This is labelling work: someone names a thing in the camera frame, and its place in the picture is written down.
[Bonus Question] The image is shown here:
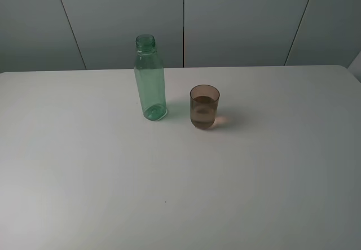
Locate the green transparent plastic bottle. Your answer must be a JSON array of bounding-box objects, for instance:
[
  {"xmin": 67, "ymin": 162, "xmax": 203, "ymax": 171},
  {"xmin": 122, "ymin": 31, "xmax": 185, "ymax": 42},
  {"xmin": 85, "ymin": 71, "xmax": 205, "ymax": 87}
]
[{"xmin": 134, "ymin": 34, "xmax": 168, "ymax": 121}]

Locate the pink translucent plastic cup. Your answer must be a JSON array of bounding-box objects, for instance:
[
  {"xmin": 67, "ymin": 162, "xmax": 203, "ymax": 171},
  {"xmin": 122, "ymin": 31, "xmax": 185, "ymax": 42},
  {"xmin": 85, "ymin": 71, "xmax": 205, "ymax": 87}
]
[{"xmin": 190, "ymin": 85, "xmax": 220, "ymax": 130}]

